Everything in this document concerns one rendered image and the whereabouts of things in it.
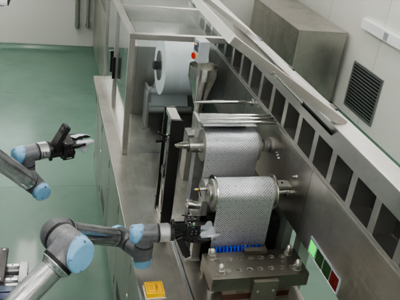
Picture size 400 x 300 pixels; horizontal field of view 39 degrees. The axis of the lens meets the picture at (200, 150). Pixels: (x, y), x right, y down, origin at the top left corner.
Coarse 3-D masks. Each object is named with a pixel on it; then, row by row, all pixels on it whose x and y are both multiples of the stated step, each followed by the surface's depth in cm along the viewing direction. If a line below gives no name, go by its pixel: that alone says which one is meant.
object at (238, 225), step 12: (216, 216) 223; (228, 216) 224; (240, 216) 226; (252, 216) 227; (264, 216) 228; (216, 228) 225; (228, 228) 227; (240, 228) 228; (252, 228) 230; (264, 228) 232; (216, 240) 229; (228, 240) 230; (240, 240) 232; (252, 240) 233; (264, 240) 235
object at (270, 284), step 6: (258, 282) 215; (264, 282) 216; (270, 282) 217; (276, 282) 217; (252, 288) 217; (258, 288) 217; (264, 288) 217; (270, 288) 218; (276, 288) 219; (252, 294) 217; (258, 294) 218; (264, 294) 219; (270, 294) 220
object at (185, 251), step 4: (180, 236) 221; (176, 240) 221; (180, 240) 221; (180, 244) 222; (184, 244) 222; (180, 248) 223; (184, 248) 223; (188, 248) 226; (184, 252) 224; (188, 252) 225; (184, 256) 226; (188, 256) 226
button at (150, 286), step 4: (148, 284) 221; (152, 284) 221; (156, 284) 221; (160, 284) 222; (148, 288) 219; (152, 288) 219; (156, 288) 219; (160, 288) 219; (148, 292) 216; (152, 292) 217; (156, 292) 217; (160, 292) 217; (164, 292) 218; (148, 296) 217; (152, 296) 217; (156, 296) 217; (160, 296) 218
